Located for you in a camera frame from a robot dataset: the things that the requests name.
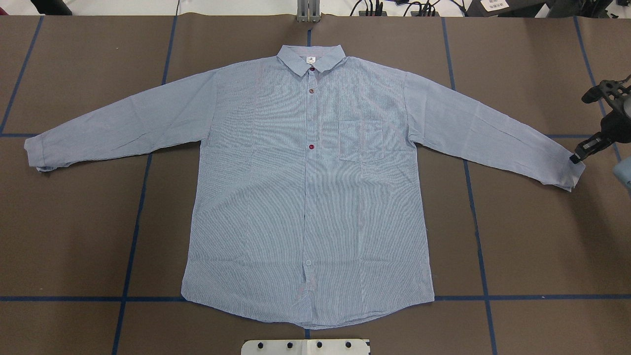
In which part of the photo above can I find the light blue striped shirt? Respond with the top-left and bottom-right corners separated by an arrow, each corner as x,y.
24,45 -> 585,329

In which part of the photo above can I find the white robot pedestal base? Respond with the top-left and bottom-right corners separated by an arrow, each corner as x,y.
241,339 -> 371,355

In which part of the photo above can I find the aluminium frame post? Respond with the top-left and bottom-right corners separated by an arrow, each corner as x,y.
297,0 -> 321,23

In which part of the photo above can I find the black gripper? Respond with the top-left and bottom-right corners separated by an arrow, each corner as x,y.
569,112 -> 631,164

